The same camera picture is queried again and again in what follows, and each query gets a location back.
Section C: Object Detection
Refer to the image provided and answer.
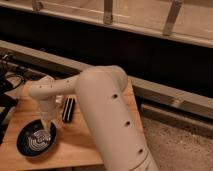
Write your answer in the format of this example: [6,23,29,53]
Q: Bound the cream pointed gripper finger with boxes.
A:
[41,120,51,133]

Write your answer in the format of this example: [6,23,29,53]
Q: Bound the black ceramic bowl white swirls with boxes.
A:
[16,119,57,157]

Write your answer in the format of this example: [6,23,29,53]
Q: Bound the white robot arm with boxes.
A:
[29,66,159,171]

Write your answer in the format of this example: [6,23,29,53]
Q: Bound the small white bottle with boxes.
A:
[56,95,63,104]

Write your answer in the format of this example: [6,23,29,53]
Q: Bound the black equipment with cables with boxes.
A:
[0,54,18,145]

